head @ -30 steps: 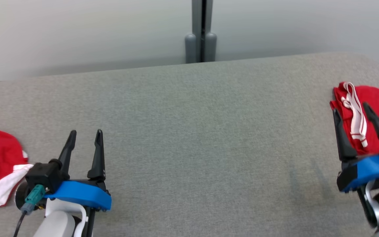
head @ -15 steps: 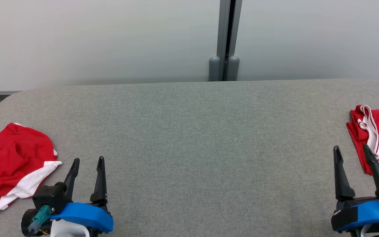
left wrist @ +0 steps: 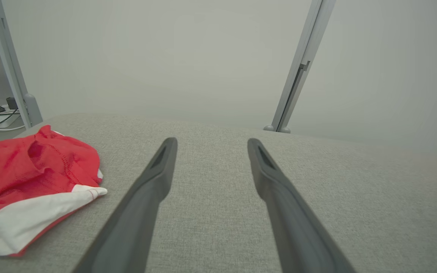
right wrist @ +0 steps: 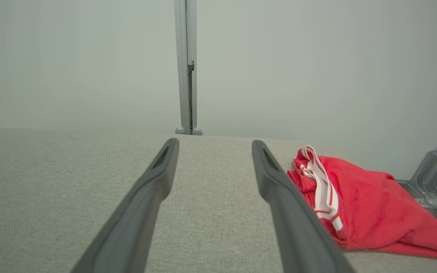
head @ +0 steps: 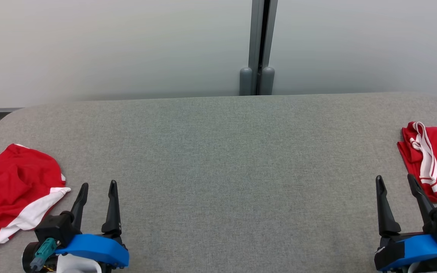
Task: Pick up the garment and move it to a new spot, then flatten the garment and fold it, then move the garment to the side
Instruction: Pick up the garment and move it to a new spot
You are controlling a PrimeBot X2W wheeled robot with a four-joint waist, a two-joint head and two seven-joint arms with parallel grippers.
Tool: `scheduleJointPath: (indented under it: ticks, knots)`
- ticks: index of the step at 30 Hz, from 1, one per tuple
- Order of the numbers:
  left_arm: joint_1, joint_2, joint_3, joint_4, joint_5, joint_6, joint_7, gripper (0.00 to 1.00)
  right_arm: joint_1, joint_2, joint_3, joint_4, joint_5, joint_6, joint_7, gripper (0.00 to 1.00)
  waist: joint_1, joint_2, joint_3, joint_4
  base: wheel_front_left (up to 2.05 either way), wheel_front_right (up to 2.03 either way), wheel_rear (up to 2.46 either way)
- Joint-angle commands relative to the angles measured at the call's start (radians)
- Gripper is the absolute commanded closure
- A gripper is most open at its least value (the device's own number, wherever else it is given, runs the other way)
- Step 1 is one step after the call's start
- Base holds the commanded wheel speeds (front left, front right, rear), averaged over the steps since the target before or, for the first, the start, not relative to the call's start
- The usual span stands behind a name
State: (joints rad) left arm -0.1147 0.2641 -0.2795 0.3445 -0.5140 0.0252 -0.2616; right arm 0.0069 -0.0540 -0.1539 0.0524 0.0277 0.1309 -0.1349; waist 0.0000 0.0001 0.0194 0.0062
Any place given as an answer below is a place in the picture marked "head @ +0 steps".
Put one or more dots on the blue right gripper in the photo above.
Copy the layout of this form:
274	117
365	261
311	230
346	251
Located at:
415	250

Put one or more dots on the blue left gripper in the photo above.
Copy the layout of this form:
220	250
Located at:
93	248

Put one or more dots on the red garment white panel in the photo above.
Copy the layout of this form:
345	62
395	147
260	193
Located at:
10	182

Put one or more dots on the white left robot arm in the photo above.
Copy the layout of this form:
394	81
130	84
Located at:
78	266

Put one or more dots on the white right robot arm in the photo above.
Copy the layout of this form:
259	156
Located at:
414	268

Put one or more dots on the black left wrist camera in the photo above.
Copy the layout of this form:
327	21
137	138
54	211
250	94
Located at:
55	227

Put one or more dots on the teal left camera connector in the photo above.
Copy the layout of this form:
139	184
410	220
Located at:
44	250

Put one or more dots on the grey cylindrical post cap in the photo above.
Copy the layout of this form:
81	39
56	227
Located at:
267	81
245	81

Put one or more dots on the grey metal partition post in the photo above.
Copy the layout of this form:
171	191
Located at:
262	34

